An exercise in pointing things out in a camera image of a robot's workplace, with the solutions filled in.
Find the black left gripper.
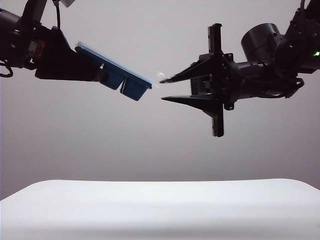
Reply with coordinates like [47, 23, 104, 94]
[14, 23, 111, 84]

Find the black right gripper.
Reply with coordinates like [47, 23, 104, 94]
[159, 23, 245, 138]

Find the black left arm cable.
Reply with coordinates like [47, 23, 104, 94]
[51, 0, 63, 29]

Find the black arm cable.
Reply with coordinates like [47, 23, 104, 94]
[287, 76, 305, 99]
[51, 0, 63, 29]

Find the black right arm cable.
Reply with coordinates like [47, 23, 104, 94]
[287, 76, 305, 99]

